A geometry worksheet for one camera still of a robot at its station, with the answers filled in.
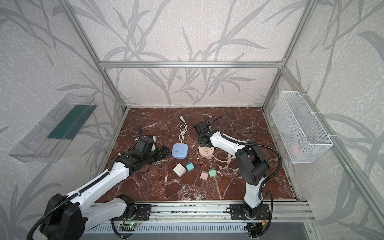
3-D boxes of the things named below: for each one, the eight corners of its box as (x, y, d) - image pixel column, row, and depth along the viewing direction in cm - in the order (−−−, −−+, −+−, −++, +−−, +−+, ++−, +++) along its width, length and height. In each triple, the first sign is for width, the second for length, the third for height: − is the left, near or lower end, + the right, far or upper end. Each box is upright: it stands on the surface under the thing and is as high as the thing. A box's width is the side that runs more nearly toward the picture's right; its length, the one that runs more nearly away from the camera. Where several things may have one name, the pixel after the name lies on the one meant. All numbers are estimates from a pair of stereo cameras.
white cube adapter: (173, 170, 90) (172, 168, 87) (180, 164, 92) (179, 162, 90) (180, 177, 87) (179, 176, 85) (187, 170, 89) (186, 169, 87)
